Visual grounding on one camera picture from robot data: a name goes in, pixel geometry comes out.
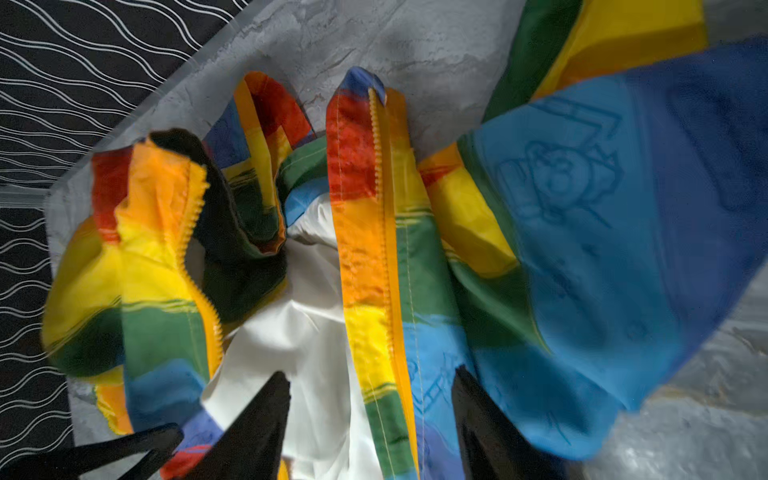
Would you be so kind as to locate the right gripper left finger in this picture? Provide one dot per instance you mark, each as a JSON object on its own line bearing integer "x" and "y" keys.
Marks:
{"x": 251, "y": 447}

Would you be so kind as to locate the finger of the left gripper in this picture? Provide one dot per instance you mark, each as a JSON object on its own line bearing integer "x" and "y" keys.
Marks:
{"x": 158, "y": 445}

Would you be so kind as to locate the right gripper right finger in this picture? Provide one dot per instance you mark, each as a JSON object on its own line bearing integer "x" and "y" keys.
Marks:
{"x": 491, "y": 446}

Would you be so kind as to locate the rainbow striped jacket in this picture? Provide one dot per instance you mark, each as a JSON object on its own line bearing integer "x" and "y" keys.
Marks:
{"x": 572, "y": 252}

